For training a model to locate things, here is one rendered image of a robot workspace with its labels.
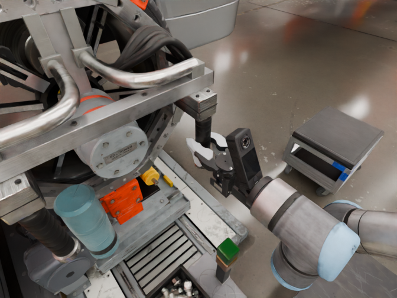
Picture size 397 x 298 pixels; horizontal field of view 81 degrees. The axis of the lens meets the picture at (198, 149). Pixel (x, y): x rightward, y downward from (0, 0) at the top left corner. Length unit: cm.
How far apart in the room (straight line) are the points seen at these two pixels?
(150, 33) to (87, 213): 41
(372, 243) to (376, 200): 122
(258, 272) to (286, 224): 86
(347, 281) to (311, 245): 64
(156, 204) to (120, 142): 71
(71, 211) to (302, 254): 47
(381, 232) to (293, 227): 17
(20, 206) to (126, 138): 21
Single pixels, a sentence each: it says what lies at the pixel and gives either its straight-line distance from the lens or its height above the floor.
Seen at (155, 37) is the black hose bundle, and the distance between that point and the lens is 48.
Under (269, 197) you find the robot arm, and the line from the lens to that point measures 44.
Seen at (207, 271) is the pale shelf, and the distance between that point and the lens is 78.
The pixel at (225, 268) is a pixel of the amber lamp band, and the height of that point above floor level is 60.
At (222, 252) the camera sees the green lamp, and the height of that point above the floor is 66.
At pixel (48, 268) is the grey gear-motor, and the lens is 97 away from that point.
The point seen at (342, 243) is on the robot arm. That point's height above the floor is 85.
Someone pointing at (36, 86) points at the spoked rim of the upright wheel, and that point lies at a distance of 67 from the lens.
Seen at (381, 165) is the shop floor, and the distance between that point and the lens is 201.
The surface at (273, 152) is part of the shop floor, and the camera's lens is 175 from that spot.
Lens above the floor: 120
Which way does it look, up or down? 45 degrees down
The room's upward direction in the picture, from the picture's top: straight up
